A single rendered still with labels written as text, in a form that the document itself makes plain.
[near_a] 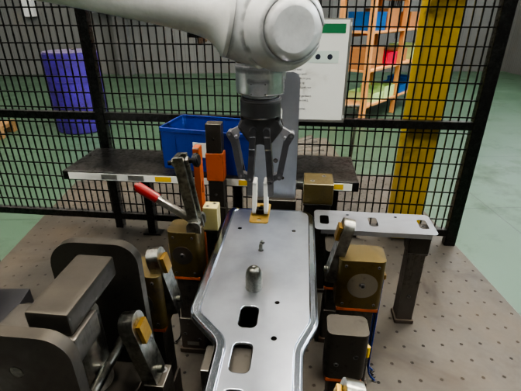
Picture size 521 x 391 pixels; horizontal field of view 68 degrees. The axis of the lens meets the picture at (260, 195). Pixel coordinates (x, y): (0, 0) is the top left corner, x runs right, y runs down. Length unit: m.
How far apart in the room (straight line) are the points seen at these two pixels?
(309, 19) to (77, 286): 0.40
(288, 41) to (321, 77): 0.80
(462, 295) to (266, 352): 0.83
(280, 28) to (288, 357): 0.46
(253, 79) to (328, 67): 0.61
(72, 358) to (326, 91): 1.04
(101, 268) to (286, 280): 0.38
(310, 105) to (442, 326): 0.75
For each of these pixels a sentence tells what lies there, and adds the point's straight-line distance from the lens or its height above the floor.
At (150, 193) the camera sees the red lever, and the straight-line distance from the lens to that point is 0.84.
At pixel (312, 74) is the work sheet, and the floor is 1.30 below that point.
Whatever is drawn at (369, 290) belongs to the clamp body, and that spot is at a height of 0.98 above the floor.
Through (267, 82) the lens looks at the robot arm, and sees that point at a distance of 0.68.
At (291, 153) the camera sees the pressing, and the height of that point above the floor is 1.13.
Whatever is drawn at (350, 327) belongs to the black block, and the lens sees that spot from 0.71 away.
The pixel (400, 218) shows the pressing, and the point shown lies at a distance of 1.04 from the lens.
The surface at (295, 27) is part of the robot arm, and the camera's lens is 0.48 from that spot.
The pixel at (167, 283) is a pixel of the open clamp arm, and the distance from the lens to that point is 0.70.
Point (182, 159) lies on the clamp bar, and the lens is 0.77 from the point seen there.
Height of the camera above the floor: 1.48
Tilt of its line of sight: 26 degrees down
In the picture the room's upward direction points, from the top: straight up
